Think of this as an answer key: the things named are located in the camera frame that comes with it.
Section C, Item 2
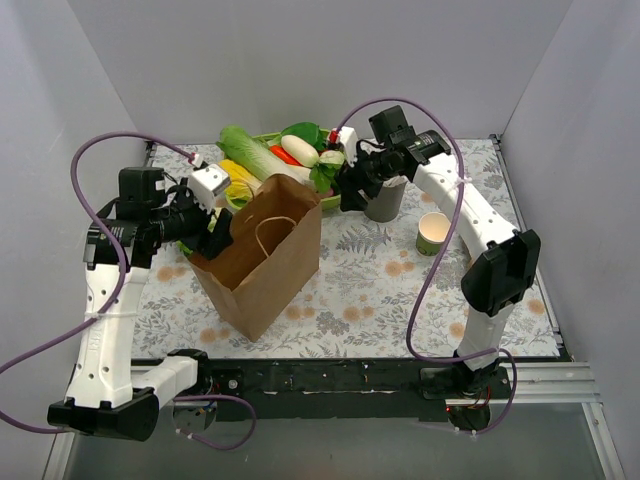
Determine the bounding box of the brown paper bag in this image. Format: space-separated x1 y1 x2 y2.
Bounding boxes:
188 174 322 342

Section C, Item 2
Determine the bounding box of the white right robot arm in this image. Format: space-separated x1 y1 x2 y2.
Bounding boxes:
336 98 541 398

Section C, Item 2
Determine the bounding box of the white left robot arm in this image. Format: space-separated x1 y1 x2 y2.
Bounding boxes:
47 165 232 441

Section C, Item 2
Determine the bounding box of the green plastic tray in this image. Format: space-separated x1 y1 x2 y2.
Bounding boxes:
225 132 340 210

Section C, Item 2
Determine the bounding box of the small green cabbage toy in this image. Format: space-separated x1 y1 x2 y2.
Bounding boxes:
176 239 195 257

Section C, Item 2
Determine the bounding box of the bok choy toy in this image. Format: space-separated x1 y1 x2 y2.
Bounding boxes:
309 150 346 194

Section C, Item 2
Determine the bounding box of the grey straw holder cup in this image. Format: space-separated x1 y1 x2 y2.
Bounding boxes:
365 177 407 223

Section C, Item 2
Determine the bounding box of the yellow napa cabbage toy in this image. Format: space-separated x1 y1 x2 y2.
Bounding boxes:
219 159 262 202

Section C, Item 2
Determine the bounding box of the white radish toy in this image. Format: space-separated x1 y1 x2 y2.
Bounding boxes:
280 135 319 168

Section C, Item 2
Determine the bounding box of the green leafy vegetable toy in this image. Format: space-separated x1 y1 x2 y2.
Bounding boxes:
280 122 326 151

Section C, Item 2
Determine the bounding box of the green napa cabbage toy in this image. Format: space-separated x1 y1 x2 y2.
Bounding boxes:
216 125 303 183

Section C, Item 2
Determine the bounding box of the floral table mat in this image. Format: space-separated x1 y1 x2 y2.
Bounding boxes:
130 138 561 360

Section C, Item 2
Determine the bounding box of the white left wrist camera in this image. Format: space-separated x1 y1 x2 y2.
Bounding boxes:
187 164 231 213

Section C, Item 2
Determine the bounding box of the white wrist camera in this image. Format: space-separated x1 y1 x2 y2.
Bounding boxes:
327 126 358 166
187 164 231 213

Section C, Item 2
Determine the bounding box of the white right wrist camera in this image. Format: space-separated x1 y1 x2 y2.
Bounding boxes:
327 126 358 166

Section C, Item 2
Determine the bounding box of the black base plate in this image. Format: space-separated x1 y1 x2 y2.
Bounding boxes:
154 355 516 424

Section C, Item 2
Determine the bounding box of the aluminium frame rail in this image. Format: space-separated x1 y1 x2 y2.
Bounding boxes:
45 360 624 479

